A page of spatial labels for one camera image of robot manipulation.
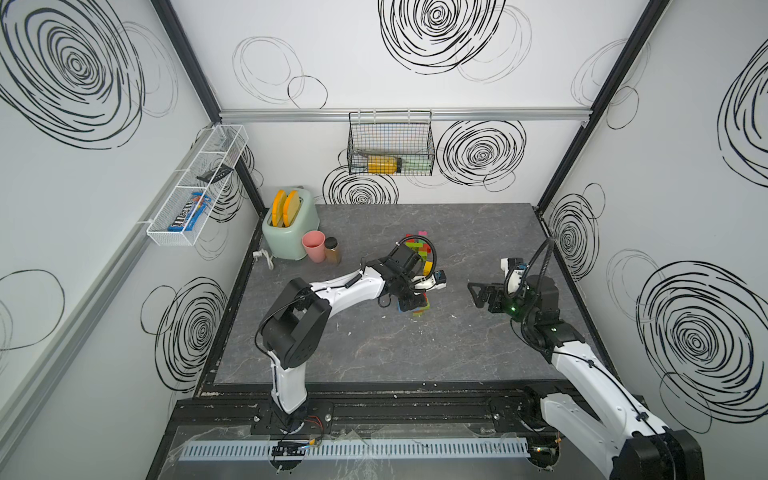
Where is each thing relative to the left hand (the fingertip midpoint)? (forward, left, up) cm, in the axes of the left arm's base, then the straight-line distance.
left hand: (420, 296), depth 89 cm
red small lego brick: (+12, -2, +9) cm, 15 cm away
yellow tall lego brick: (+14, -4, -5) cm, 15 cm away
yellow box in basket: (+28, +13, +27) cm, 41 cm away
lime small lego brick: (-4, -2, 0) cm, 4 cm away
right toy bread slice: (+22, +41, +14) cm, 48 cm away
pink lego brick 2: (-1, -1, +2) cm, 3 cm away
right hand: (-1, -17, +9) cm, 19 cm away
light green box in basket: (+29, +2, +26) cm, 39 cm away
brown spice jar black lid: (+15, +29, +1) cm, 33 cm away
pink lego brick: (+29, -3, -5) cm, 30 cm away
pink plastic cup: (+19, +36, +1) cm, 40 cm away
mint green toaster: (+16, +44, +3) cm, 47 cm away
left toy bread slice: (+21, +45, +15) cm, 52 cm away
